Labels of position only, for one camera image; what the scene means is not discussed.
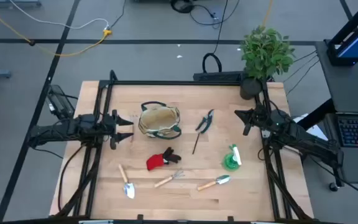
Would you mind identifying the white cable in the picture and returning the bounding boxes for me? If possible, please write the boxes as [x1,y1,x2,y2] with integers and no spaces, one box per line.
[9,0,110,31]

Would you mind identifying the black looped hanging cable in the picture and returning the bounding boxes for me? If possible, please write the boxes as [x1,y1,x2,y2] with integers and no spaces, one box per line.
[201,0,229,74]

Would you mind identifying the black power strip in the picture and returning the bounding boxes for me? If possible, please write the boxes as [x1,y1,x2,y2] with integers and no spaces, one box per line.
[193,70,245,82]

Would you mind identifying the beige green-trimmed gardening bag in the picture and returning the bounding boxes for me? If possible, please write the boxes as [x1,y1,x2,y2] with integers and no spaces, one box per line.
[137,101,183,140]

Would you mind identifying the black plant pot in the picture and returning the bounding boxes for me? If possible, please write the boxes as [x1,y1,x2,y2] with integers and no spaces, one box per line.
[239,76,264,101]

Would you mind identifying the black mesh power box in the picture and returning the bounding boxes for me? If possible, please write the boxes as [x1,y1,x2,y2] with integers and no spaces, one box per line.
[45,84,76,121]

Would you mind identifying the backlit laptop keyboard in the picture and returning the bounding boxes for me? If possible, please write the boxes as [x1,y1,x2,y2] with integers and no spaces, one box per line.
[323,112,358,149]

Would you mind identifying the wide trowel wooden handle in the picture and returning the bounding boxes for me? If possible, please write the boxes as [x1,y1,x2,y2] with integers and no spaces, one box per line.
[117,164,135,200]

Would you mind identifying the teal-handled pruning shears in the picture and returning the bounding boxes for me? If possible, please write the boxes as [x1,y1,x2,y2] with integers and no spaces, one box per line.
[195,108,215,134]

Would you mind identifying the grey desk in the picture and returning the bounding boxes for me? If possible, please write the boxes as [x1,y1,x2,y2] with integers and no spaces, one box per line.
[314,40,358,192]

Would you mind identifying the narrow trowel wooden handle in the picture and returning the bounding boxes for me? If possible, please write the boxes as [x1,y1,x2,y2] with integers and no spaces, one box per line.
[196,174,231,192]

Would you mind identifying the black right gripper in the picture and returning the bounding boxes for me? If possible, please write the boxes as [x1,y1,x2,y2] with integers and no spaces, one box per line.
[234,105,270,136]

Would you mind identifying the black cable bundle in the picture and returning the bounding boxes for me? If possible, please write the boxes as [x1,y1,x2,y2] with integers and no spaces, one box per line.
[169,0,241,27]

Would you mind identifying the green leafy plant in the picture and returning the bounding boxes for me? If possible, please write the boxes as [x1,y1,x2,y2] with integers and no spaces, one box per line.
[239,25,296,80]

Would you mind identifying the yellow hanging cable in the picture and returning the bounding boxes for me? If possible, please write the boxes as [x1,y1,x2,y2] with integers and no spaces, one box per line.
[261,0,275,27]

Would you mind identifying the white paper sheet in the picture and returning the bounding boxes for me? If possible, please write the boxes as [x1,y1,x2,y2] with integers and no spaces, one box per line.
[292,113,329,142]

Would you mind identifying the green spray bottle white nozzle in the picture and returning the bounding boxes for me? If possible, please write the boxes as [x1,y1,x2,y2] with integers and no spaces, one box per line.
[221,144,242,172]

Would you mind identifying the red and black gardening glove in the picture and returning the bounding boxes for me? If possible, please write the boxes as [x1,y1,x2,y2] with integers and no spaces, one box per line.
[146,147,182,172]

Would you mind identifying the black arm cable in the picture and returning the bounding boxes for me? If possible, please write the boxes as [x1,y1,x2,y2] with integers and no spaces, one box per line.
[57,143,86,212]

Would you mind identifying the hand rake wooden handle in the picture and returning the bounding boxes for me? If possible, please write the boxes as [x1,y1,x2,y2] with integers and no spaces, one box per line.
[154,169,185,189]

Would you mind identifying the yellow extension cord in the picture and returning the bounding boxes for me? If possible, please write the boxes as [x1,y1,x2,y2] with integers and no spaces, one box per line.
[0,0,113,57]

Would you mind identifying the grey cart base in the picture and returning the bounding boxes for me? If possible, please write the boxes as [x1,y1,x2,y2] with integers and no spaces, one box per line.
[0,0,42,7]

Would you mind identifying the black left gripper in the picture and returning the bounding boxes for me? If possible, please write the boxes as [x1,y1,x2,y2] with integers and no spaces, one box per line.
[99,108,135,151]

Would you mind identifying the thin dark stick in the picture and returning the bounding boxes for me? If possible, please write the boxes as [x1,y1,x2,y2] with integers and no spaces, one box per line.
[191,132,201,156]

